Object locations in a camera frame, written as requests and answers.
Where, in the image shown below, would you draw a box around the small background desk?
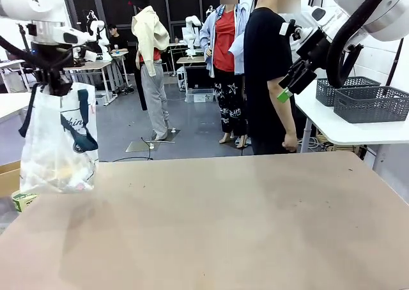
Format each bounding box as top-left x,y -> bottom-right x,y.
176,56 -> 207,93

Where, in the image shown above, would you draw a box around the grey plastic perforated basket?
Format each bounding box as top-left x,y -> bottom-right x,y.
333,86 -> 409,124
315,75 -> 382,107

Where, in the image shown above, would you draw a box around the white table with baskets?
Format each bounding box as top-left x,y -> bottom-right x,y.
293,80 -> 409,172

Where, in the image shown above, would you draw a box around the person's right hand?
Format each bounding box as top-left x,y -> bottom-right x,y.
282,132 -> 298,153

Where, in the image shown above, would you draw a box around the person's right forearm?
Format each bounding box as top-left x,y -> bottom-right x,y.
267,79 -> 298,136

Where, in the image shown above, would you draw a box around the green and white paper bag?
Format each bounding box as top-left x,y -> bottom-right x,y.
11,189 -> 41,213

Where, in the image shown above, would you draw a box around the clear plastic storage box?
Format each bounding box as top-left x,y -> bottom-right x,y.
185,88 -> 215,104

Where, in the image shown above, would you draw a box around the person in black T-shirt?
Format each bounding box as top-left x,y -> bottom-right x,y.
243,0 -> 303,156

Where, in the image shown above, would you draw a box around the brown cardboard box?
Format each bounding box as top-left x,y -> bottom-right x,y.
0,160 -> 22,197

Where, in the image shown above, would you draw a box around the white shopping bag navy handles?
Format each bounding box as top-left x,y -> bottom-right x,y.
18,81 -> 100,195

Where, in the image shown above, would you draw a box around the white side table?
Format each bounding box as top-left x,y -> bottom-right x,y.
0,91 -> 33,125

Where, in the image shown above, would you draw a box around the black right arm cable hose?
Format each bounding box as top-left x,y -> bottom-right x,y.
325,0 -> 394,89

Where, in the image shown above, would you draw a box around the mannequin in cream jacket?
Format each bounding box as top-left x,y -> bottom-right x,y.
126,0 -> 171,141

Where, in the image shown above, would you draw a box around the white background desk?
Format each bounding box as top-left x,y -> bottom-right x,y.
63,59 -> 128,107

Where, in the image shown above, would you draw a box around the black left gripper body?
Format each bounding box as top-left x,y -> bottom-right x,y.
31,43 -> 74,96

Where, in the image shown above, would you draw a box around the metal mannequin base plate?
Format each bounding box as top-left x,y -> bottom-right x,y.
125,139 -> 176,153

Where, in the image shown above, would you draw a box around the seated person in dark clothes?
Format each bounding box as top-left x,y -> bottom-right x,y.
107,24 -> 135,95

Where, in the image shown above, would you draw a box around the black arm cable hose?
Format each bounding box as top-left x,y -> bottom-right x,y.
325,0 -> 394,89
0,34 -> 76,80

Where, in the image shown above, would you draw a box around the person in red shirt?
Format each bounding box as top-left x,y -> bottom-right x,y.
199,0 -> 253,149

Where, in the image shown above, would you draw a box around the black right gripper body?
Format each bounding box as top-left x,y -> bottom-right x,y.
296,31 -> 330,75

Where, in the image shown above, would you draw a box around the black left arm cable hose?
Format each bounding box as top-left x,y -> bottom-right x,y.
0,34 -> 76,80

